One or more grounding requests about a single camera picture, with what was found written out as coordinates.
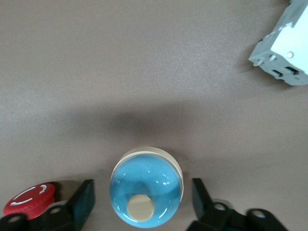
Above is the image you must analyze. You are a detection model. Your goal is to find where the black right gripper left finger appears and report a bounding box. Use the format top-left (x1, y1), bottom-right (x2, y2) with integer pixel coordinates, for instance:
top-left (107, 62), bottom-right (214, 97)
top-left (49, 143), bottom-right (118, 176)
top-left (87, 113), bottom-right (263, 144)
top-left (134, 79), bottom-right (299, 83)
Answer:
top-left (0, 179), bottom-right (95, 231)

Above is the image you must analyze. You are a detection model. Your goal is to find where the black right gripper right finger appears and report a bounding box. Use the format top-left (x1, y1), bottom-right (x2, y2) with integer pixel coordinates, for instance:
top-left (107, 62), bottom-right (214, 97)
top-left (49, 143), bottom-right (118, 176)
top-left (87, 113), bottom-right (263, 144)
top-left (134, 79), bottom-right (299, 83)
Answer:
top-left (186, 178), bottom-right (289, 231)

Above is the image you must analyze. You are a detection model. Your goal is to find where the blue desk bell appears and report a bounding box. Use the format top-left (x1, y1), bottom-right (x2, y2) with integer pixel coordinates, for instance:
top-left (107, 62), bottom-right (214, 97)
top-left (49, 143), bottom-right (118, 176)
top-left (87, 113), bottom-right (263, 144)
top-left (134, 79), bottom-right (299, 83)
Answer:
top-left (109, 146), bottom-right (185, 229)

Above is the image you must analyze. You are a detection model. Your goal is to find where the red button yellow body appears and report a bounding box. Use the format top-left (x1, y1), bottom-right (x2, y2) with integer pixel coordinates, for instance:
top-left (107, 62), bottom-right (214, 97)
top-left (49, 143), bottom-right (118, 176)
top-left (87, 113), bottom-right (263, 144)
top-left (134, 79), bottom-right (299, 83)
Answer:
top-left (2, 182), bottom-right (56, 221)

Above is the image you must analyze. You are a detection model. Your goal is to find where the brown table mat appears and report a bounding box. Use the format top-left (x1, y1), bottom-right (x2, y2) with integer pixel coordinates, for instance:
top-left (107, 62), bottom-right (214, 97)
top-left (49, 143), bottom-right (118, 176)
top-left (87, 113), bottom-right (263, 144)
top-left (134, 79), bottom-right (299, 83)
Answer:
top-left (0, 0), bottom-right (308, 231)

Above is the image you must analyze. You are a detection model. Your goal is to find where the white circuit breaker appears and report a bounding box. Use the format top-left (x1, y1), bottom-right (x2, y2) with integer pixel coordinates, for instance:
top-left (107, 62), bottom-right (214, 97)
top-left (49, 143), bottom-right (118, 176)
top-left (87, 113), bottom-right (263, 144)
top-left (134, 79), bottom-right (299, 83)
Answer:
top-left (248, 0), bottom-right (308, 87)

